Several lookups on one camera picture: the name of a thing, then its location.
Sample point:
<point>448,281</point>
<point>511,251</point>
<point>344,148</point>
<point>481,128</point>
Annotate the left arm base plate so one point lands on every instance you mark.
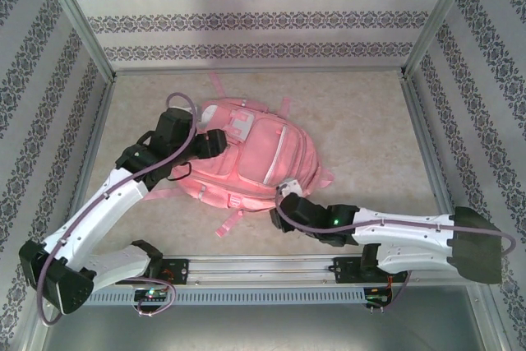
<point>181,271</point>

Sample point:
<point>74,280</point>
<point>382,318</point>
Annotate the grey metal tray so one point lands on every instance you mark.
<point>263,330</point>

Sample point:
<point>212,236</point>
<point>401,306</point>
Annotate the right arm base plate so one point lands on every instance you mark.
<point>349,271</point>

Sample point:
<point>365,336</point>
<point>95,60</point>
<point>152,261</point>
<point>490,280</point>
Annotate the pink backpack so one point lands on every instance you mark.
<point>263,145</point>

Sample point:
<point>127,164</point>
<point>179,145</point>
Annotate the wide aluminium mounting rail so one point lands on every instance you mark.
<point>263,269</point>

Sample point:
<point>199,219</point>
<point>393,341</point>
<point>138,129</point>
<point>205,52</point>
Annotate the aluminium frame post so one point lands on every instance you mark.
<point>437,18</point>
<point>78,18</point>

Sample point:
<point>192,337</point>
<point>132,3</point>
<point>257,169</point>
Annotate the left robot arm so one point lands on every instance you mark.
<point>102,207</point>

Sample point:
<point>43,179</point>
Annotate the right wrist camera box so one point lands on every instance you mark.
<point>292,186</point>

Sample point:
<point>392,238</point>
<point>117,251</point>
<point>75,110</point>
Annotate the aluminium frame bar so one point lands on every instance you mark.
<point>419,121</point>
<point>91,162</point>
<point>328,70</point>

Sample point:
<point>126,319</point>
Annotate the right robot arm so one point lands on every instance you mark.
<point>402,227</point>

